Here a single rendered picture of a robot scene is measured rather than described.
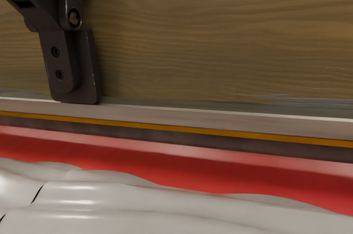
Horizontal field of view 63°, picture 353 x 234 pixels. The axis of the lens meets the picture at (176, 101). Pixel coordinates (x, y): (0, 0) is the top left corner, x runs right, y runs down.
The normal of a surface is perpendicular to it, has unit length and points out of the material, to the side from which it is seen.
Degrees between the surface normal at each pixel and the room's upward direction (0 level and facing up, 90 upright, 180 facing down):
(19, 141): 0
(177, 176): 0
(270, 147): 90
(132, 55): 90
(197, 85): 90
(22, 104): 90
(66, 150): 0
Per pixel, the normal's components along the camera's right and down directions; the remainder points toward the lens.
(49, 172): -0.11, -0.89
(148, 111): -0.34, 0.32
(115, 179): 0.04, -0.97
